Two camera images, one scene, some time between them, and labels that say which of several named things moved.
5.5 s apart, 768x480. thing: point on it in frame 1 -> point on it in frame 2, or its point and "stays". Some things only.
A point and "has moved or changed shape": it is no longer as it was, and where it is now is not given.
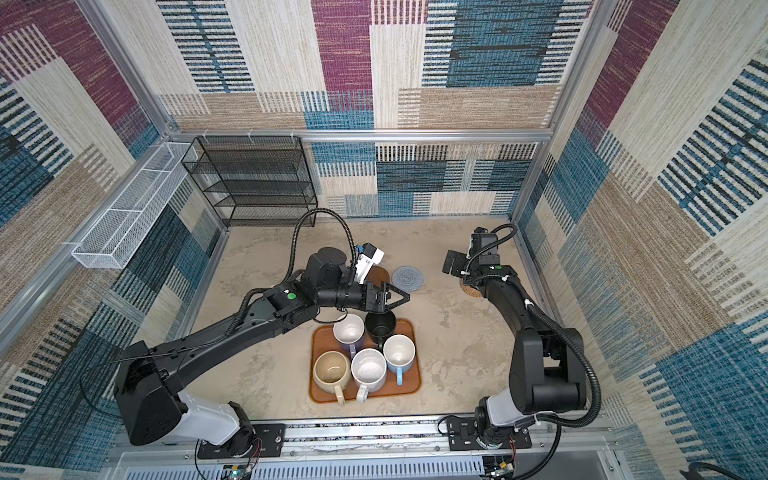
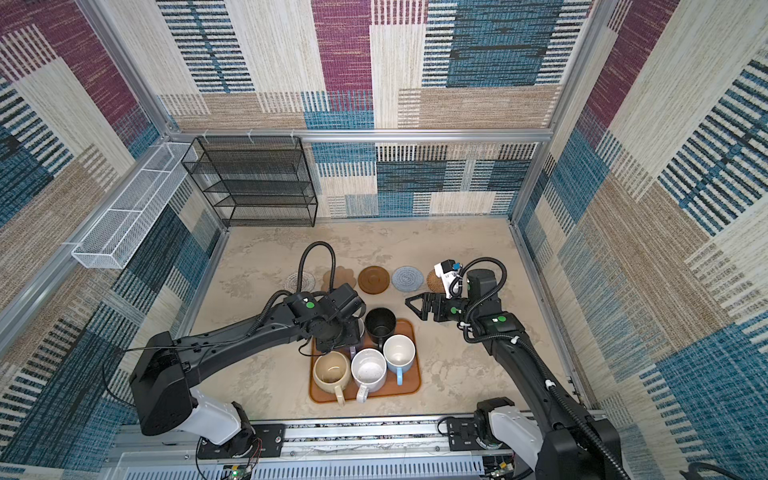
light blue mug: x=399 y=352 stays
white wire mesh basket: x=111 y=242 stays
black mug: x=380 y=326 stays
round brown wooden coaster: x=378 y=274 stays
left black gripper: x=378 y=304 -> x=355 y=326
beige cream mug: x=331 y=373 stays
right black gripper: x=460 y=258 -> x=436 y=300
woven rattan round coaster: x=469 y=289 has moved or changed shape
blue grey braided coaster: x=407 y=278 stays
